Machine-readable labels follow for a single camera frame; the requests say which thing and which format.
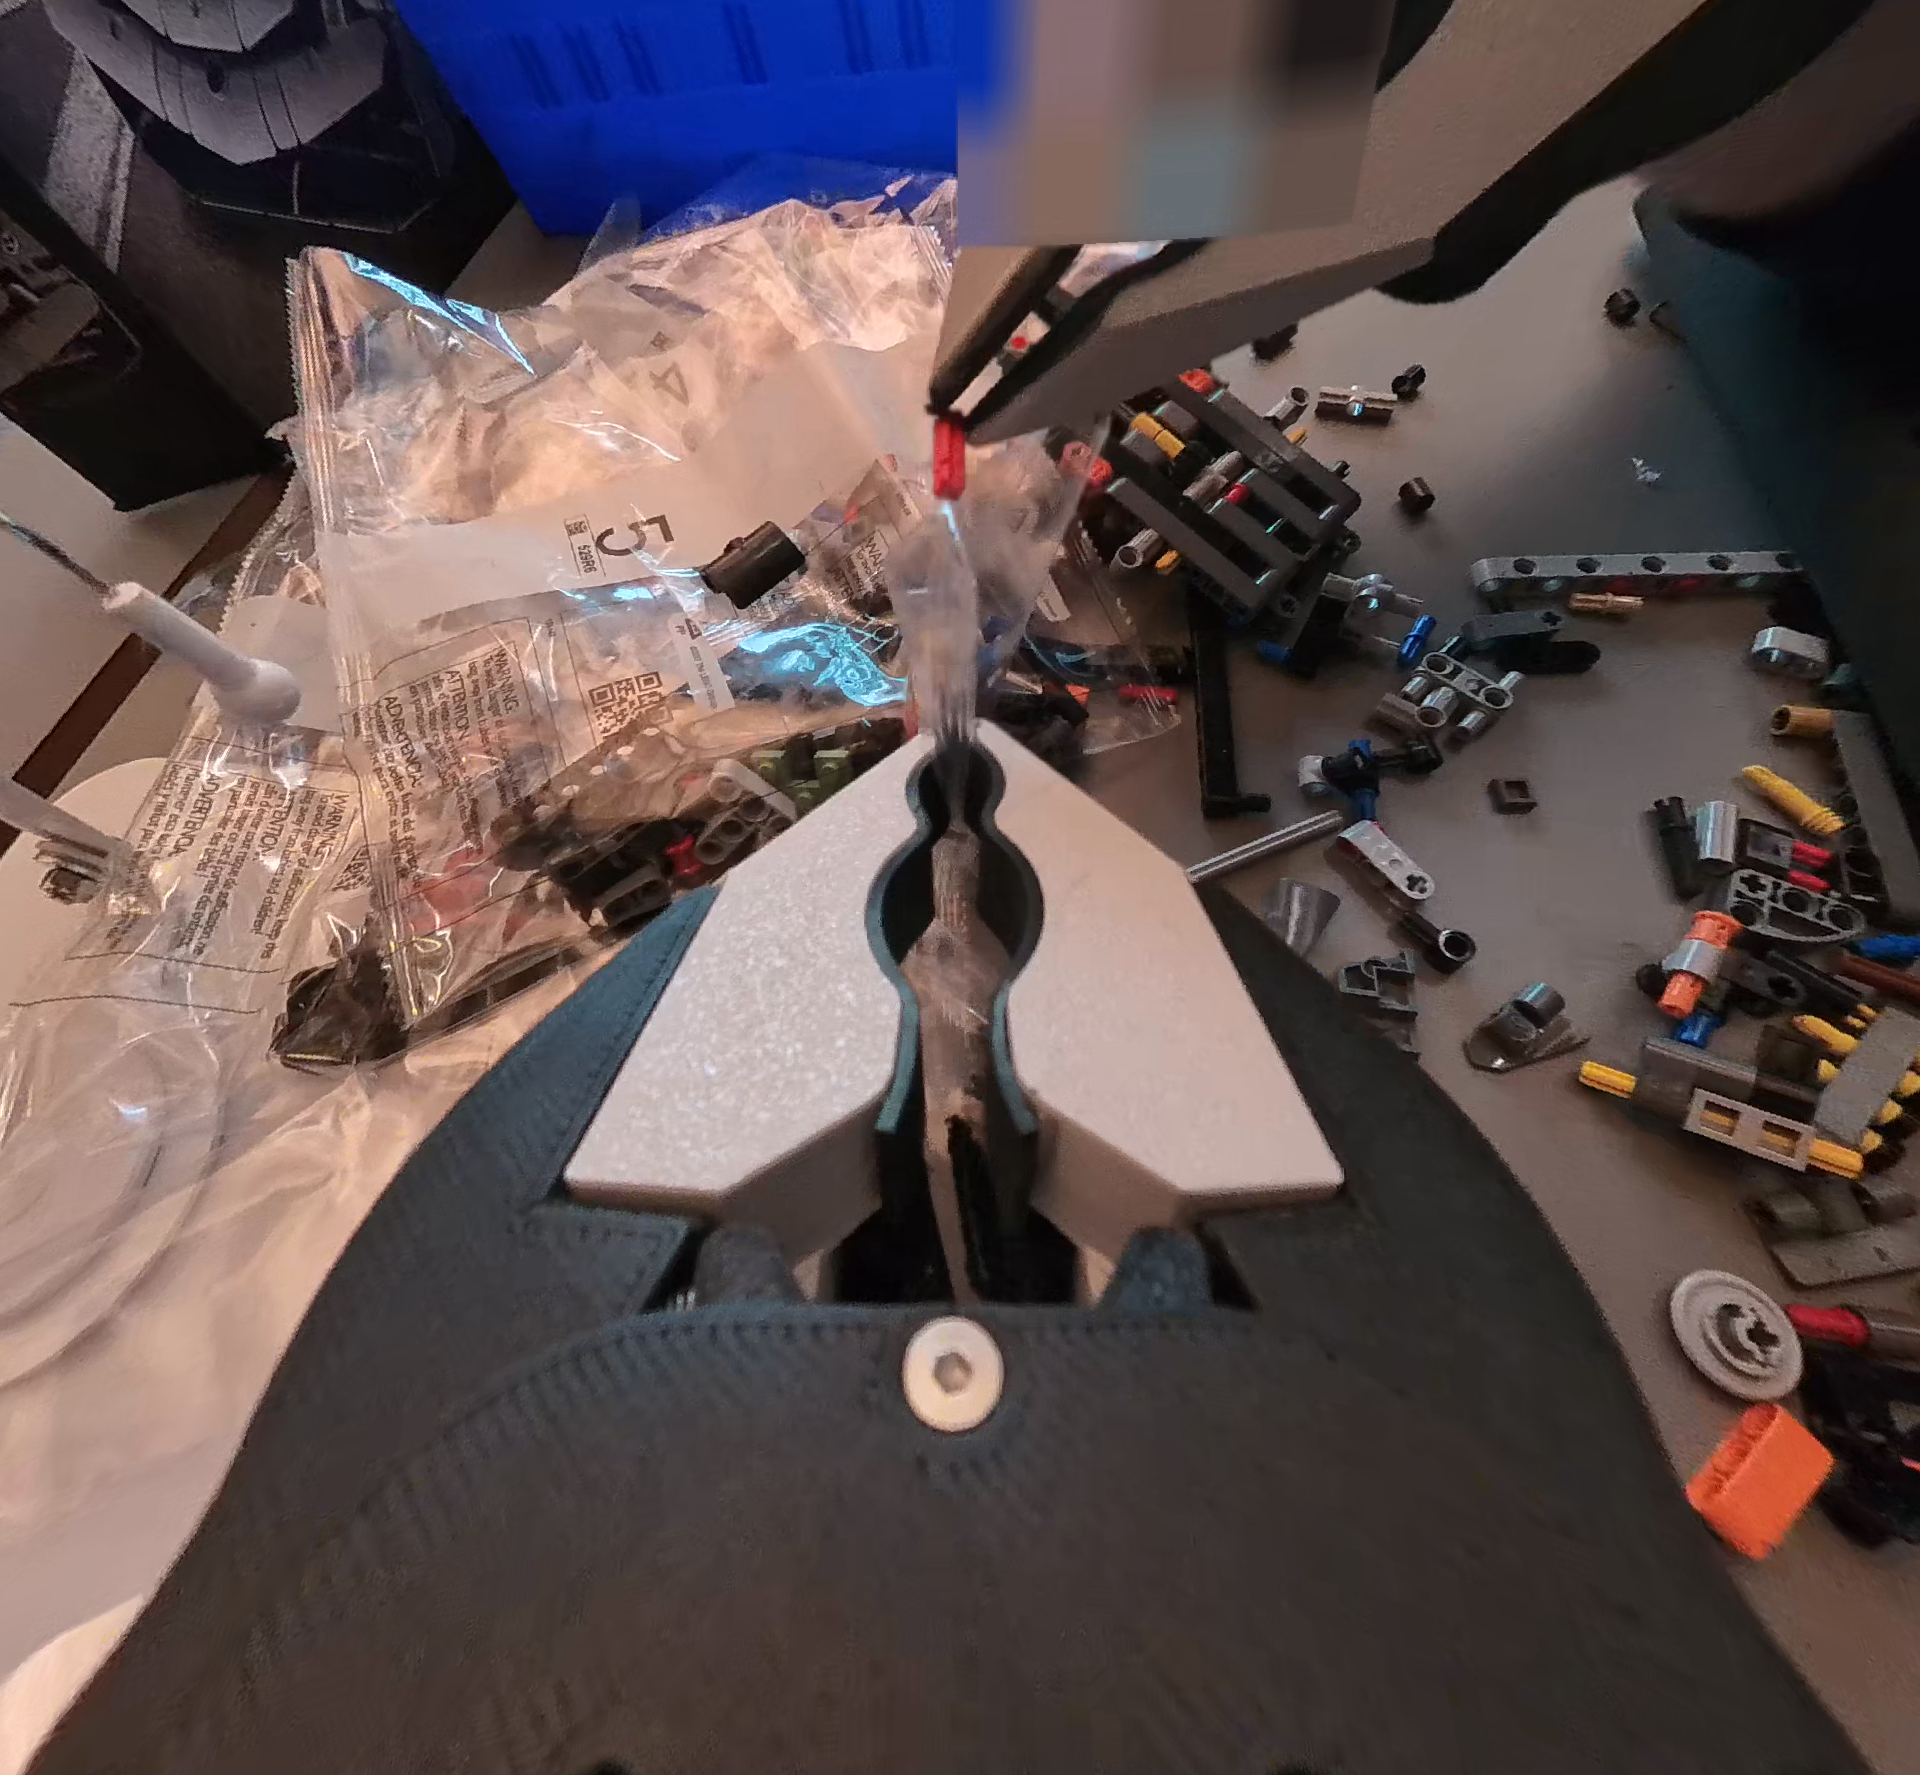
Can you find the white paper bag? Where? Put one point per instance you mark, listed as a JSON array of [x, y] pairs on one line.
[[75, 1579]]

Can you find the blue plastic bin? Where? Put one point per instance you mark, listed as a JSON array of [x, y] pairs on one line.
[[675, 34]]

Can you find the large clear crumpled bag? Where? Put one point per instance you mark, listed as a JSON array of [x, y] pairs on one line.
[[121, 1175]]

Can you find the pile of toy bricks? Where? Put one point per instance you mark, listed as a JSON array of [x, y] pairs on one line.
[[1771, 995]]

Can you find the small clear parts bag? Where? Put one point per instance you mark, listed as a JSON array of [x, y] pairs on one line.
[[938, 635]]

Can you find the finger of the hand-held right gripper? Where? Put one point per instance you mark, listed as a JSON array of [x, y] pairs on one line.
[[1574, 4], [990, 304]]

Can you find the long grey toy beam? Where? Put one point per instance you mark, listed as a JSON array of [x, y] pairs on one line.
[[1635, 581]]

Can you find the small red toy pin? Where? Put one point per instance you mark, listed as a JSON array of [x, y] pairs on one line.
[[949, 458]]

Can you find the dark toy set box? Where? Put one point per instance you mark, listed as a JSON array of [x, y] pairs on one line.
[[180, 34]]

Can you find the numbered clear parts bag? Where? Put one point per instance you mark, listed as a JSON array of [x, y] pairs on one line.
[[495, 529]]

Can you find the black perforated board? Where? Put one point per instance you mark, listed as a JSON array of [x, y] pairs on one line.
[[1801, 424]]

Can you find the orange toy panel piece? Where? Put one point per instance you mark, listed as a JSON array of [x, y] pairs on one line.
[[1758, 1483]]

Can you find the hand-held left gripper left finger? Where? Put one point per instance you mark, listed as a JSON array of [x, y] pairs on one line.
[[735, 1039]]

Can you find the black toy frame assembly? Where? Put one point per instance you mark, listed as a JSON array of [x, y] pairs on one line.
[[1231, 499]]

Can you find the grey toy pulley wheel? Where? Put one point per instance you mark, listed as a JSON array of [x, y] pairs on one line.
[[1736, 1333]]

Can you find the person's right forearm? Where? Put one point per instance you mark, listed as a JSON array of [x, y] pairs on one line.
[[1801, 178]]

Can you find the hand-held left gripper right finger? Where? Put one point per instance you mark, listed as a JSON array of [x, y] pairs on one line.
[[1185, 1039]]

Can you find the black toy connector piece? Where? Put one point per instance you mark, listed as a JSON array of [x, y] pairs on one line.
[[758, 559]]

